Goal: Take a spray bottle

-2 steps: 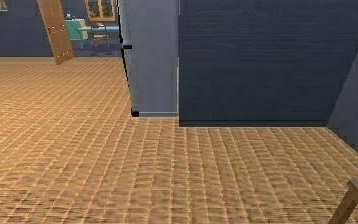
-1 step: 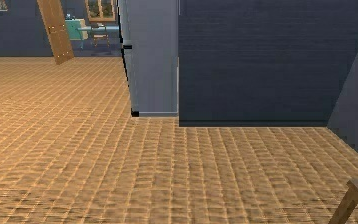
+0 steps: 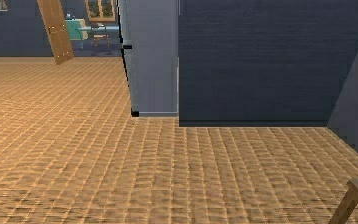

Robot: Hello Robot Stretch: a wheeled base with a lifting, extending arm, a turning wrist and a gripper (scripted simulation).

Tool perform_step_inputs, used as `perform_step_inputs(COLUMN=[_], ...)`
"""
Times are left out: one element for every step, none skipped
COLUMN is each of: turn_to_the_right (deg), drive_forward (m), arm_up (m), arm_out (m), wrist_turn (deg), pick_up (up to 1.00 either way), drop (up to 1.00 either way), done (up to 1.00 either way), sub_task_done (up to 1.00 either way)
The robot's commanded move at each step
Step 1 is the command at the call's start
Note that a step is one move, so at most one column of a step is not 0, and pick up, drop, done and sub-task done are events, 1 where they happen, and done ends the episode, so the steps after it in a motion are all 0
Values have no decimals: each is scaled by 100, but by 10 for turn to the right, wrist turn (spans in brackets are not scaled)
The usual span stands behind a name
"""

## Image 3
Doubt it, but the brown wooden room door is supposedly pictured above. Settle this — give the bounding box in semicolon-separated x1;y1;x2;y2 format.
36;0;75;66

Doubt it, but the grey fridge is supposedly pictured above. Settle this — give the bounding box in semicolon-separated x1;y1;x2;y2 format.
117;0;180;118

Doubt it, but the wooden framed window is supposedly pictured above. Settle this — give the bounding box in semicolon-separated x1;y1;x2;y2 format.
84;0;117;23

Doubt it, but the pale blue table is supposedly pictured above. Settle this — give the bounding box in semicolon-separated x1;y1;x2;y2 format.
76;25;121;50

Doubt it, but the brown wooden stool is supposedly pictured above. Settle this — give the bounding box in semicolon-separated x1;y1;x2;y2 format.
328;178;358;224

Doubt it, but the wooden chair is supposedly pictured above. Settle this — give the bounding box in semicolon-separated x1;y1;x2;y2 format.
90;23;111;48

